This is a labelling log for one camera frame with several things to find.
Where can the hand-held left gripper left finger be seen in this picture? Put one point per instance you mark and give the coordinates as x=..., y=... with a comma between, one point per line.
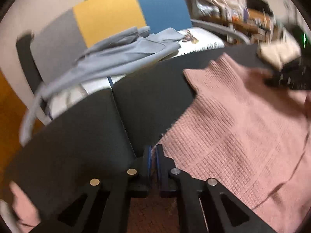
x=148, y=161

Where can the beige sweater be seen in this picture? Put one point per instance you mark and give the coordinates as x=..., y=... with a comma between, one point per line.
x=277, y=53

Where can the wooden desk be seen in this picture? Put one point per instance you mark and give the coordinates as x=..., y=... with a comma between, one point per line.
x=257, y=29

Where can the pink knit sweater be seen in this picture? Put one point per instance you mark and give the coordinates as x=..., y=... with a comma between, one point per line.
x=230, y=131

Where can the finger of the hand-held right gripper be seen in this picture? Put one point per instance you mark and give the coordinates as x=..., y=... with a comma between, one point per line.
x=289, y=80

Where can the black flat panel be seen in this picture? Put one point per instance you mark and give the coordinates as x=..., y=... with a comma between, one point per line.
x=26, y=58

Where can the black monitor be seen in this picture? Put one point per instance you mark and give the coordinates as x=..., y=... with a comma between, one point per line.
x=257, y=2

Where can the white folded cloth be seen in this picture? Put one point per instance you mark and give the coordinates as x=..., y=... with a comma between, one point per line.
x=6, y=216

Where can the black leather table mat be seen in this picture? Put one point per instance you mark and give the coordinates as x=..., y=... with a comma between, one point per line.
x=73, y=138

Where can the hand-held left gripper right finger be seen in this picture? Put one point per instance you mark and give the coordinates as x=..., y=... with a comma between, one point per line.
x=159, y=165

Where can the light blue garment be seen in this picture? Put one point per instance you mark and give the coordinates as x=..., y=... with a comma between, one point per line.
x=116, y=55

